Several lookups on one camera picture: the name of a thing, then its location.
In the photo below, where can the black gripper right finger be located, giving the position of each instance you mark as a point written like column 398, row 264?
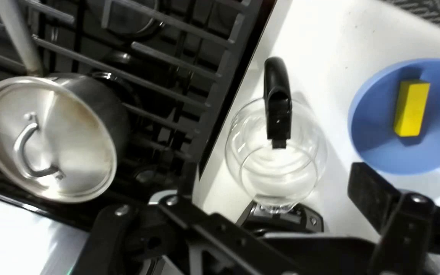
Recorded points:
column 373, row 195

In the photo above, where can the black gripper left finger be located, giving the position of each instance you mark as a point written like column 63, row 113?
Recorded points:
column 190, row 181

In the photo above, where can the blue bowl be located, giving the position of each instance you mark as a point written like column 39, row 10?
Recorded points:
column 373, row 122

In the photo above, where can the yellow block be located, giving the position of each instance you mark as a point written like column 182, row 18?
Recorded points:
column 412, row 108

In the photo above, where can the stainless steel saucepan lid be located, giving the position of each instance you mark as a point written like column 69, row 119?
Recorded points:
column 77, row 146

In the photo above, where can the black cast iron stove grate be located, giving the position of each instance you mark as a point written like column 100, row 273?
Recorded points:
column 172, row 61

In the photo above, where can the round gas burner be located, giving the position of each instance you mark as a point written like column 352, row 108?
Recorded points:
column 134, row 19

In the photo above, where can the stainless steel gas stove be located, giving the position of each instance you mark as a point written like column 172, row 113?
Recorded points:
column 16, row 233

